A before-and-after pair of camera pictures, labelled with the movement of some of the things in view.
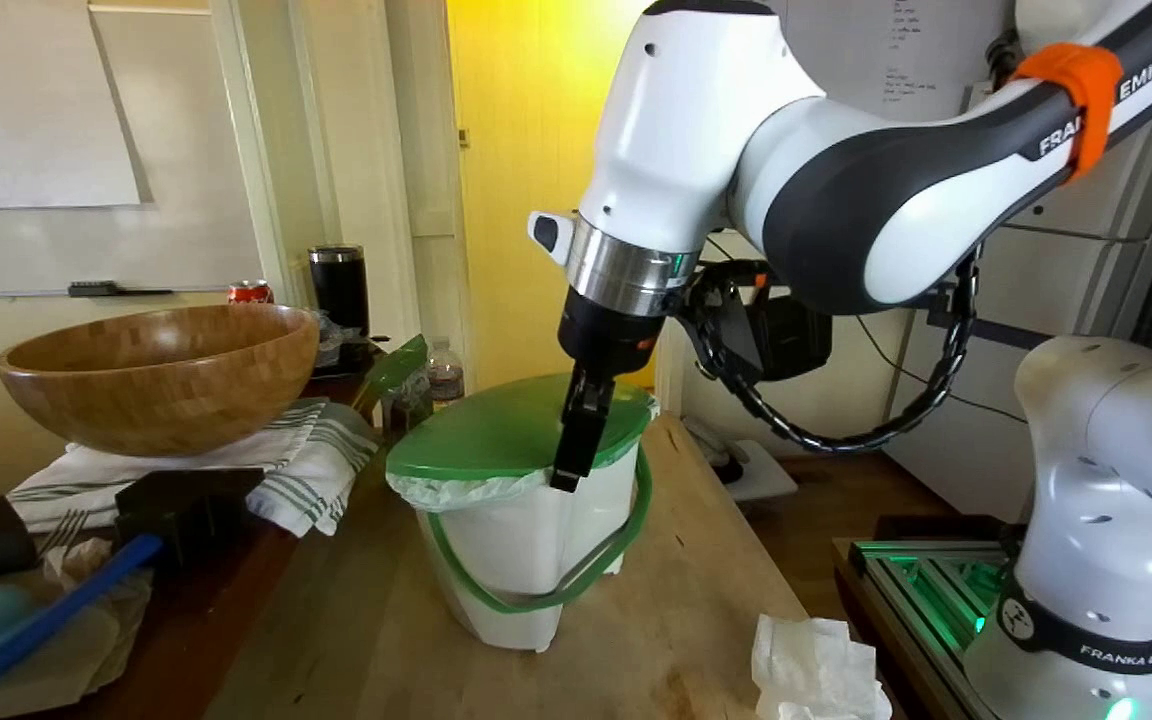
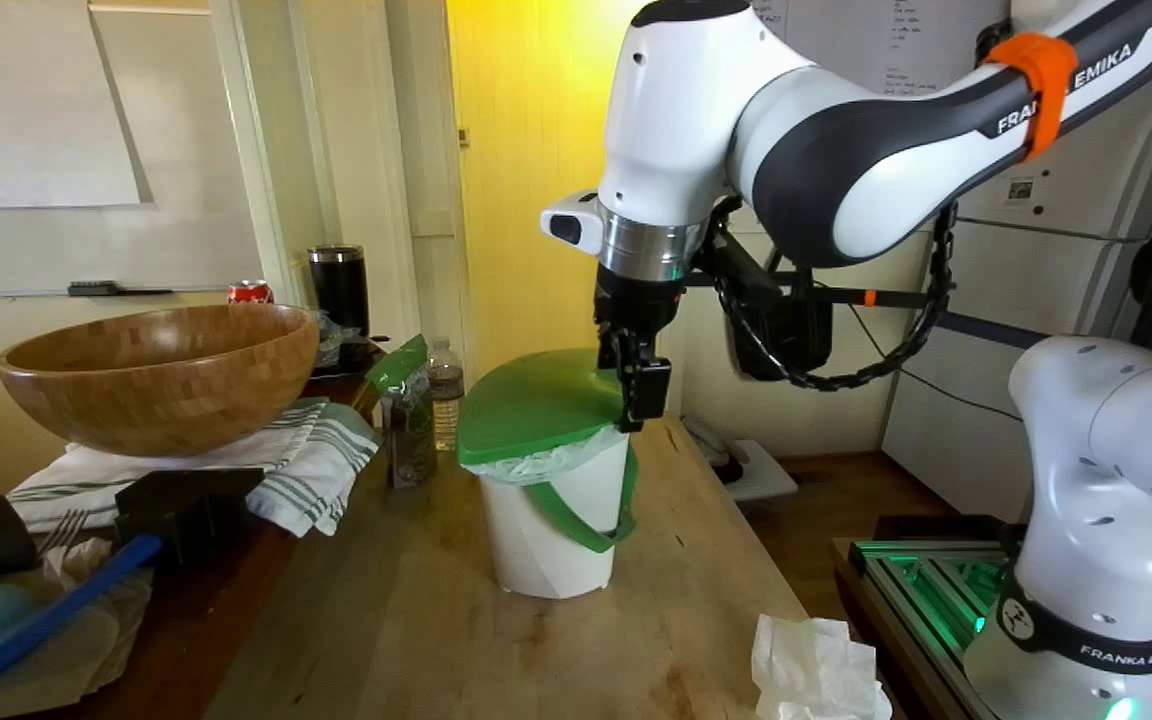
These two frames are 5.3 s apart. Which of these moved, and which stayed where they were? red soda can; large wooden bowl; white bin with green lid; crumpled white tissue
Moved: white bin with green lid
Stayed: large wooden bowl; red soda can; crumpled white tissue
